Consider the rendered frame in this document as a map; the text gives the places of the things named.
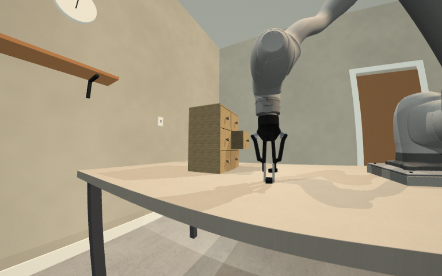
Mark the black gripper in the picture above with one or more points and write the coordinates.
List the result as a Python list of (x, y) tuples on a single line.
[(268, 130)]

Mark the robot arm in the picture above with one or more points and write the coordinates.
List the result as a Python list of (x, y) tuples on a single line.
[(417, 122)]

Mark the small wooden chest of drawers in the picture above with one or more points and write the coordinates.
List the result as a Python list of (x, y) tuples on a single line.
[(204, 139)]

